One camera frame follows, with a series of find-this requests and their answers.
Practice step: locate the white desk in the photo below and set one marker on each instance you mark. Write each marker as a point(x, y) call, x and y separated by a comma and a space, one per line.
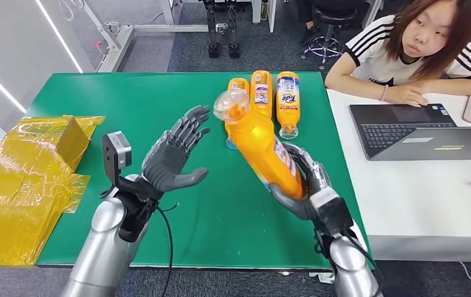
point(415, 196)

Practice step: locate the grey open laptop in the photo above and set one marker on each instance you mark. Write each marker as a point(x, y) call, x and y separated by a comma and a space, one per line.
point(436, 143)

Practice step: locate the orange detergent bottle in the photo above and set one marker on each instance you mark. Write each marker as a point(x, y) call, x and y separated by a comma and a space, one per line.
point(288, 102)
point(261, 90)
point(239, 84)
point(260, 147)

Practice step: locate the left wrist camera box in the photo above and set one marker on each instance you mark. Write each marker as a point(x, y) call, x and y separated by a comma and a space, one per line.
point(116, 153)

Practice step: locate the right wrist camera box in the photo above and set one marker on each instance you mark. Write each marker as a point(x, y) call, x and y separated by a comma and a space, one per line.
point(331, 211)

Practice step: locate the person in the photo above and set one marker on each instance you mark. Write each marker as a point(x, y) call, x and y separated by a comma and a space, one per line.
point(307, 30)
point(383, 57)

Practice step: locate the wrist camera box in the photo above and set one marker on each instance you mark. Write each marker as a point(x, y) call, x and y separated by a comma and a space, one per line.
point(116, 153)
point(331, 211)

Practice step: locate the black swivel stool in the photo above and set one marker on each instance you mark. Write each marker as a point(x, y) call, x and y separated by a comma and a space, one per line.
point(333, 16)

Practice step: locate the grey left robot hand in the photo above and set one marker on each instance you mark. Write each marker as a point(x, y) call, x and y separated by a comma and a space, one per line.
point(166, 160)

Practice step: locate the white metal frame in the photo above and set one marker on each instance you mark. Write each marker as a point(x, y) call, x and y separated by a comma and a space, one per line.
point(116, 41)

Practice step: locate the black robot legs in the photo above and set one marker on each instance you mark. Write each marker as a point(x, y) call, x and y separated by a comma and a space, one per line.
point(213, 28)

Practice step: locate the yellow plastic-wrapped cardboard box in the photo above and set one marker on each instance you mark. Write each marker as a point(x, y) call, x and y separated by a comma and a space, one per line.
point(18, 192)

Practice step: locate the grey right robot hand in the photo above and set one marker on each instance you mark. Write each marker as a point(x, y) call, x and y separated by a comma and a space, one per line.
point(315, 176)

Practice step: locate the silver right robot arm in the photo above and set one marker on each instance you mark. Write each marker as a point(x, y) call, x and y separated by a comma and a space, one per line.
point(352, 270)

